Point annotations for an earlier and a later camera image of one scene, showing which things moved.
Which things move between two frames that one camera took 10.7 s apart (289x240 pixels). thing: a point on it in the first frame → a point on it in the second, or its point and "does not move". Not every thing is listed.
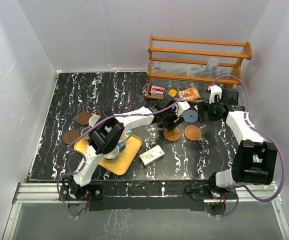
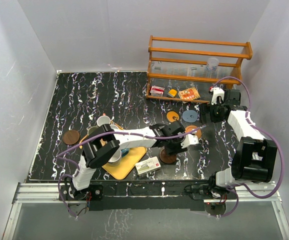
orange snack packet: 191,93 does not move
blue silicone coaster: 190,116 does not move
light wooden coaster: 192,133 does not move
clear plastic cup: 212,63 does not move
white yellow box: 151,155 → 151,164
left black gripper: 171,125 → 179,149
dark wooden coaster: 83,118 → 166,158
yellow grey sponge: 172,92 does not move
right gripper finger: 203,112 does not move
